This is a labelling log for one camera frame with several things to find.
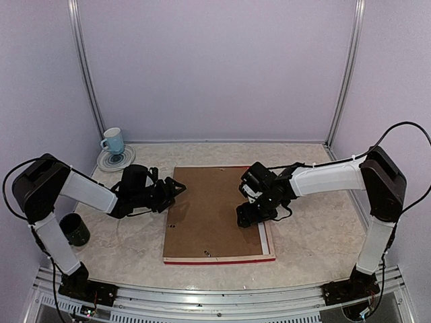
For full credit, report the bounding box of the red wooden picture frame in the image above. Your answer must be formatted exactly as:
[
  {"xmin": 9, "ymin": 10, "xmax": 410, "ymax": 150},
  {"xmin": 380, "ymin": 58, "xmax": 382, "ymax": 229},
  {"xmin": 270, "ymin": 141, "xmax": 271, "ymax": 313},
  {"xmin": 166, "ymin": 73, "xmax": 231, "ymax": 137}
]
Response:
[{"xmin": 162, "ymin": 164, "xmax": 277, "ymax": 266}]

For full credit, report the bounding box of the right aluminium corner post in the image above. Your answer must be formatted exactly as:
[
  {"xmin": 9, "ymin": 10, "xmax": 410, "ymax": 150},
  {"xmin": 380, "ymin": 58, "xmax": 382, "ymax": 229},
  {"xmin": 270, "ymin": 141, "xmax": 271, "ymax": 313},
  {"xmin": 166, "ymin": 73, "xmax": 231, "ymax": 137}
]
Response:
[{"xmin": 325, "ymin": 0, "xmax": 366, "ymax": 149}]

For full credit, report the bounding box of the aluminium corner post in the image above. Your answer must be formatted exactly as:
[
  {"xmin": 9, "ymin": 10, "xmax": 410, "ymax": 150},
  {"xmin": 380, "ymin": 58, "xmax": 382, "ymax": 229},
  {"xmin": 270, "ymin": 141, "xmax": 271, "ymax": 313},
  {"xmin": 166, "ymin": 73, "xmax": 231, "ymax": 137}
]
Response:
[
  {"xmin": 325, "ymin": 0, "xmax": 366, "ymax": 149},
  {"xmin": 67, "ymin": 0, "xmax": 106, "ymax": 139}
]

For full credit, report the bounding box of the brown backing board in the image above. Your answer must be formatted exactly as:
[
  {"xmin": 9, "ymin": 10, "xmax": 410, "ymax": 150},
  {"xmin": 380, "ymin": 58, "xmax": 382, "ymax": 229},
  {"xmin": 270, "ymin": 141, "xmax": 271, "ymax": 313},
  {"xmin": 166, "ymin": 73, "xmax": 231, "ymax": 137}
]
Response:
[{"xmin": 162, "ymin": 166, "xmax": 264, "ymax": 259}]

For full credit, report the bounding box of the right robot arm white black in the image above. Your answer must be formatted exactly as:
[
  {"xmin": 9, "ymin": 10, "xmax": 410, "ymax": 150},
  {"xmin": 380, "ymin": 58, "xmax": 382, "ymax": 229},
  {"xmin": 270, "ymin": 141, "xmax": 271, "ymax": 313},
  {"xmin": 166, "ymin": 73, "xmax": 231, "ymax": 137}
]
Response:
[{"xmin": 236, "ymin": 146, "xmax": 407, "ymax": 304}]

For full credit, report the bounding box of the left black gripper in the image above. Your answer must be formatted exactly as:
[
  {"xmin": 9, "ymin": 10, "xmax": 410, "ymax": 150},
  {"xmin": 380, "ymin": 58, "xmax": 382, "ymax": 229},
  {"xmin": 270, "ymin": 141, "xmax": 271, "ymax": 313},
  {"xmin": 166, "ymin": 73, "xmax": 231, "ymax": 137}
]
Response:
[{"xmin": 132, "ymin": 176, "xmax": 186, "ymax": 213}]

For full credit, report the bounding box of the aluminium front rail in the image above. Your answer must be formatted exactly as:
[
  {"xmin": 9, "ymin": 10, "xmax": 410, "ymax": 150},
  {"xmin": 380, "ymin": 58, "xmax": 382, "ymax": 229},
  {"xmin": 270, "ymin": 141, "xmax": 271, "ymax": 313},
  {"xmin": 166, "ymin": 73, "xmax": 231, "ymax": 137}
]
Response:
[{"xmin": 22, "ymin": 264, "xmax": 417, "ymax": 323}]

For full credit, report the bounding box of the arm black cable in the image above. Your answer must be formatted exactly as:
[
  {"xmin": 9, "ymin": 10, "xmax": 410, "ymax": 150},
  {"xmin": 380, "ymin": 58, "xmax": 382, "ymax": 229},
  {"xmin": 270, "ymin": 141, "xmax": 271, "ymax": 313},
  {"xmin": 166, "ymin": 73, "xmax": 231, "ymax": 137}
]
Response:
[
  {"xmin": 2, "ymin": 159, "xmax": 43, "ymax": 225},
  {"xmin": 368, "ymin": 121, "xmax": 431, "ymax": 213}
]

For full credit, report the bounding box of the dark green mug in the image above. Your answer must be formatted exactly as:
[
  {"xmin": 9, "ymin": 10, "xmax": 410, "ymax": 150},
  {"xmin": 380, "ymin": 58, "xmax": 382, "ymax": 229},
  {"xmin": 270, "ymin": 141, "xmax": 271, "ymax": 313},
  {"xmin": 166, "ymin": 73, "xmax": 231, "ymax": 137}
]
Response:
[{"xmin": 59, "ymin": 213, "xmax": 90, "ymax": 247}]

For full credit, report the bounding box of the light blue mug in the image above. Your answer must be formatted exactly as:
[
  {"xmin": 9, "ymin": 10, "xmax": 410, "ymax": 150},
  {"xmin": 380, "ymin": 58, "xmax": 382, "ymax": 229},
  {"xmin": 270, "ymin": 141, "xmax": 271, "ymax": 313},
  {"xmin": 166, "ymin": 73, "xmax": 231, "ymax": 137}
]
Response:
[{"xmin": 100, "ymin": 127, "xmax": 125, "ymax": 155}]

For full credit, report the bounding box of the left aluminium corner post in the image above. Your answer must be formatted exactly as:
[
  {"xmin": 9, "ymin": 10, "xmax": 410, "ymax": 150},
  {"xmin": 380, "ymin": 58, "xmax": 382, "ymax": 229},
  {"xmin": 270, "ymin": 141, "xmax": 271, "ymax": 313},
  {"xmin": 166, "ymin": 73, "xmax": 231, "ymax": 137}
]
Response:
[{"xmin": 67, "ymin": 0, "xmax": 106, "ymax": 139}]

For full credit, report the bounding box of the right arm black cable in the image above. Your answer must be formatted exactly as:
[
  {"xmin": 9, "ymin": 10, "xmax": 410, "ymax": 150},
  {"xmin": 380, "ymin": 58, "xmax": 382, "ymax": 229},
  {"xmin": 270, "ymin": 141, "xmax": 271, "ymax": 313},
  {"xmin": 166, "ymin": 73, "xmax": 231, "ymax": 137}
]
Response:
[{"xmin": 368, "ymin": 121, "xmax": 431, "ymax": 213}]

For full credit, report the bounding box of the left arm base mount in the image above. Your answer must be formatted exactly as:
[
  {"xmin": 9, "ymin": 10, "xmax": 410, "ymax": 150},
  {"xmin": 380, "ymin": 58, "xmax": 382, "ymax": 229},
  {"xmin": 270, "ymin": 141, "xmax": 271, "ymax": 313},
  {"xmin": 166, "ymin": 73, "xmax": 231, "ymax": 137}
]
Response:
[{"xmin": 59, "ymin": 280, "xmax": 118, "ymax": 307}]

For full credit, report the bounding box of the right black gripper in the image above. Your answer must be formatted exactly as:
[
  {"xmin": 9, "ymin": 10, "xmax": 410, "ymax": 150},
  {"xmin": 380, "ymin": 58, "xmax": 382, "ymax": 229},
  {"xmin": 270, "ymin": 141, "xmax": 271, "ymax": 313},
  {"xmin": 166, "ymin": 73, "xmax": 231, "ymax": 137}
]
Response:
[{"xmin": 236, "ymin": 190, "xmax": 283, "ymax": 228}]

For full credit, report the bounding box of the striped round plate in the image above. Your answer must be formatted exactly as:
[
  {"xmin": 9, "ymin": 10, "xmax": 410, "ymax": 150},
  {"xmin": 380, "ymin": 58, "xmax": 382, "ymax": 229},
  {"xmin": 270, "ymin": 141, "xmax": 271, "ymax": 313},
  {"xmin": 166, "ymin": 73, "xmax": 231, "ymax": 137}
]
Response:
[{"xmin": 97, "ymin": 145, "xmax": 136, "ymax": 173}]

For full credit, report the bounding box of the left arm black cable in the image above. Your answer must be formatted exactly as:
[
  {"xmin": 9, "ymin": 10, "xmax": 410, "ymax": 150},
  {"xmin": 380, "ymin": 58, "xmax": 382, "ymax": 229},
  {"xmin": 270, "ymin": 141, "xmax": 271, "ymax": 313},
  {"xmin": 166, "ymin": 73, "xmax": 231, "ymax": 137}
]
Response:
[{"xmin": 2, "ymin": 159, "xmax": 43, "ymax": 225}]

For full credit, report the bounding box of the white foam sheet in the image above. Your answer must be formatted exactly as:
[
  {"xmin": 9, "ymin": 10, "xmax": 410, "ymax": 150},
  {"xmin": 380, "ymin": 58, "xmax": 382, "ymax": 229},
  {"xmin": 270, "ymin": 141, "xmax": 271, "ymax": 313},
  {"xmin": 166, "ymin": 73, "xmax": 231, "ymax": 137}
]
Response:
[{"xmin": 258, "ymin": 223, "xmax": 270, "ymax": 255}]

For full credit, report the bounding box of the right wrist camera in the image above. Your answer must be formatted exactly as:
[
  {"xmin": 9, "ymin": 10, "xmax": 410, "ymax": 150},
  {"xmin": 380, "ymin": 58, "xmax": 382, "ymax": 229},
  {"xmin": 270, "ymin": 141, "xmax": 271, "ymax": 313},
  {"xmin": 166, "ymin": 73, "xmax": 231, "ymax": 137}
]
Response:
[{"xmin": 239, "ymin": 182, "xmax": 261, "ymax": 203}]

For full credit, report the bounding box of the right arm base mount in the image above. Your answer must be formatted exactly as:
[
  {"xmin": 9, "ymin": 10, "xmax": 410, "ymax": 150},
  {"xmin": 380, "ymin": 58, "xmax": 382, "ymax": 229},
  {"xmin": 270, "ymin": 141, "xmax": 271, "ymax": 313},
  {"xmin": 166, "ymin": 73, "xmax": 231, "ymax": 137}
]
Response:
[{"xmin": 321, "ymin": 280, "xmax": 380, "ymax": 306}]

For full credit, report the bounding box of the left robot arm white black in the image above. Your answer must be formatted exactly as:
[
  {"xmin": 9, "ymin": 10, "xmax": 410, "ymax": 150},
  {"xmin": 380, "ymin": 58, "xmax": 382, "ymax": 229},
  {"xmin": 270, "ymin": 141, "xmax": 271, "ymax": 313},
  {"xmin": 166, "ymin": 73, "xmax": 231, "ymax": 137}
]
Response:
[{"xmin": 11, "ymin": 153, "xmax": 187, "ymax": 301}]

